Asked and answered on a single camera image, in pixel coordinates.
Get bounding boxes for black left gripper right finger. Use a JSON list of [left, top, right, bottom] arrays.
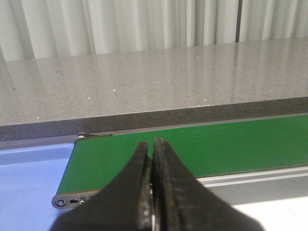
[[152, 137, 263, 231]]

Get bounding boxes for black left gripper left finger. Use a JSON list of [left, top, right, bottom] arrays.
[[50, 142, 152, 231]]

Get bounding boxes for grey conveyor end plate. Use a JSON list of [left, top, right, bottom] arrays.
[[51, 190, 99, 209]]

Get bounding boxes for green conveyor belt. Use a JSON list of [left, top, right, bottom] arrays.
[[57, 115, 308, 194]]

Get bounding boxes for blue plastic bin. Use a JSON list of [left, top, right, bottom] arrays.
[[0, 143, 73, 231]]

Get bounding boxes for grey speckled counter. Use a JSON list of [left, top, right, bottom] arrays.
[[0, 37, 308, 141]]

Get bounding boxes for white pleated curtain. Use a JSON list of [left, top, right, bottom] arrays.
[[0, 0, 308, 61]]

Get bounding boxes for aluminium conveyor frame rail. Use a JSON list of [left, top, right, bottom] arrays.
[[197, 166, 308, 187]]

